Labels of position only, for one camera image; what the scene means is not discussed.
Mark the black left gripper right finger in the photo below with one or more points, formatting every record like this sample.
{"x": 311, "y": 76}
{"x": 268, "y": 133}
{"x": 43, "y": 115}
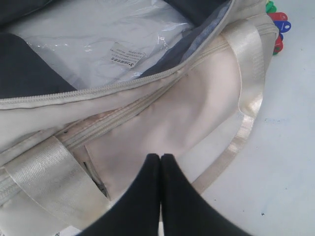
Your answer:
{"x": 184, "y": 211}

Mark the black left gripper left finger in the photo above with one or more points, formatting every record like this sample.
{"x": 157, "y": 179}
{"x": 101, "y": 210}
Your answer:
{"x": 137, "y": 212}

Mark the cream fabric duffel bag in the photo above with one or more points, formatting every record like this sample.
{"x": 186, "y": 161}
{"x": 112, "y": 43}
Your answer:
{"x": 68, "y": 155}

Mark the colourful plastic key tags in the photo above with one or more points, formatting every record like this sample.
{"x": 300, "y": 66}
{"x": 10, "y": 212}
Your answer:
{"x": 280, "y": 20}

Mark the white plastic packet inside bag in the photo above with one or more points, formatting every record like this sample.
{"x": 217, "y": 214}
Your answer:
{"x": 92, "y": 43}

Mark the white paper product tag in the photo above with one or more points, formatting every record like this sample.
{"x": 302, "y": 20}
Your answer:
{"x": 69, "y": 231}

